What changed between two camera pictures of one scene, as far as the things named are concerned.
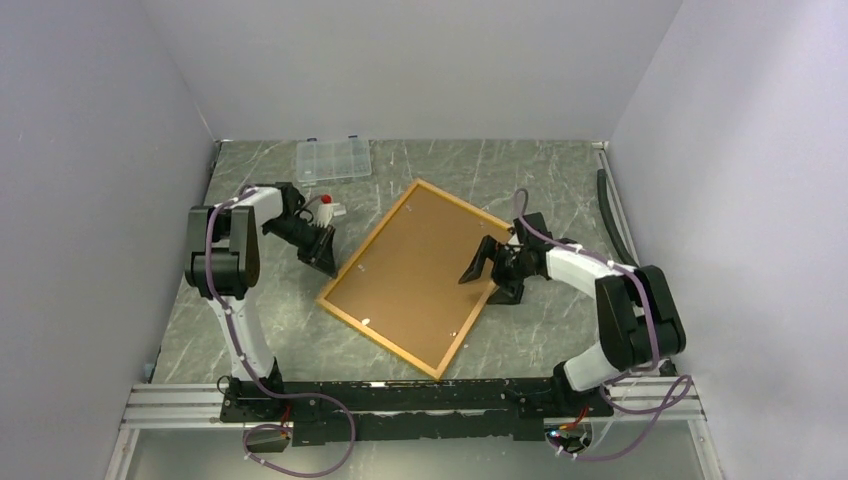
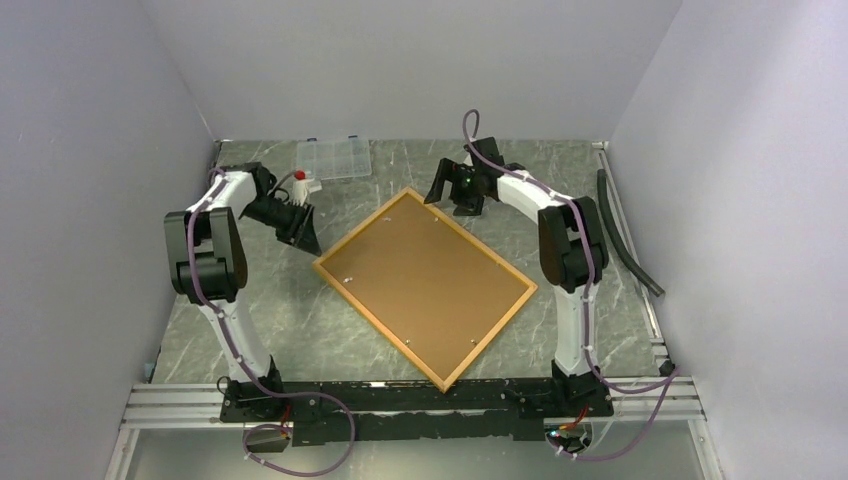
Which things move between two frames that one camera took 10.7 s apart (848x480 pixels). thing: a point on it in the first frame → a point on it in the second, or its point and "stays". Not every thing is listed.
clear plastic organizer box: (332, 159) stays
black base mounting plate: (337, 411) stays
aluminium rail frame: (669, 400) stays
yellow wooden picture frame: (435, 373) → (443, 385)
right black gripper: (511, 290) → (447, 172)
